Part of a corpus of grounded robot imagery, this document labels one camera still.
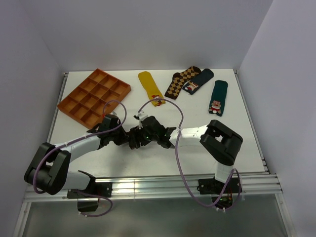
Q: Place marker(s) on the navy blue cartoon sock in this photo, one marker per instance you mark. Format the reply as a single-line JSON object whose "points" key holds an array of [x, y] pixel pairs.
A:
{"points": [[193, 85]]}

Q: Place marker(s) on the orange compartment tray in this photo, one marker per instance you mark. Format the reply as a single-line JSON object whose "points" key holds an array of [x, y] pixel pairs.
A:
{"points": [[93, 98]]}

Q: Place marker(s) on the dark green cartoon sock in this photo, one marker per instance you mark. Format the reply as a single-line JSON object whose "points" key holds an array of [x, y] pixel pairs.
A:
{"points": [[218, 98]]}

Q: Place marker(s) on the brown striped-cuff sock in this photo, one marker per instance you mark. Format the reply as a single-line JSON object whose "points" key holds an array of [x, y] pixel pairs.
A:
{"points": [[134, 138]]}

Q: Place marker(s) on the yellow cartoon sock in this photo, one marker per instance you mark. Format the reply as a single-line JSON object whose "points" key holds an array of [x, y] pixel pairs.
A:
{"points": [[148, 83]]}

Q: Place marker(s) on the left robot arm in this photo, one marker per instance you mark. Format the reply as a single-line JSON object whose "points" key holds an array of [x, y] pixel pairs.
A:
{"points": [[49, 172]]}

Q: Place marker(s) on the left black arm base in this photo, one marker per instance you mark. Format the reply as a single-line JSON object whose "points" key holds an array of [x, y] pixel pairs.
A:
{"points": [[88, 200]]}

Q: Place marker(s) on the brown argyle sock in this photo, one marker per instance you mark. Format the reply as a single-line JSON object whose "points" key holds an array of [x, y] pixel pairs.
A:
{"points": [[179, 79]]}

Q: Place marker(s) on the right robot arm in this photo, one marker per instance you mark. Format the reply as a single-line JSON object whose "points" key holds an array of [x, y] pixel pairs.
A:
{"points": [[221, 142]]}

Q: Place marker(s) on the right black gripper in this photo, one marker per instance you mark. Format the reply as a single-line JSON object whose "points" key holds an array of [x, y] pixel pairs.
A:
{"points": [[145, 142]]}

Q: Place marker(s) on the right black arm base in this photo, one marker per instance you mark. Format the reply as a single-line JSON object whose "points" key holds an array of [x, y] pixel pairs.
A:
{"points": [[210, 186]]}

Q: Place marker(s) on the aluminium frame rail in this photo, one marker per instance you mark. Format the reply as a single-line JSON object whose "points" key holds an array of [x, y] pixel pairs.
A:
{"points": [[163, 187]]}

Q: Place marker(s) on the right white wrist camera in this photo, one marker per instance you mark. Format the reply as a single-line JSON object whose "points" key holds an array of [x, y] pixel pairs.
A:
{"points": [[140, 116]]}

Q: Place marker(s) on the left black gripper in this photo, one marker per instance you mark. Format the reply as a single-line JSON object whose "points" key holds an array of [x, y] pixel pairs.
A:
{"points": [[123, 138]]}

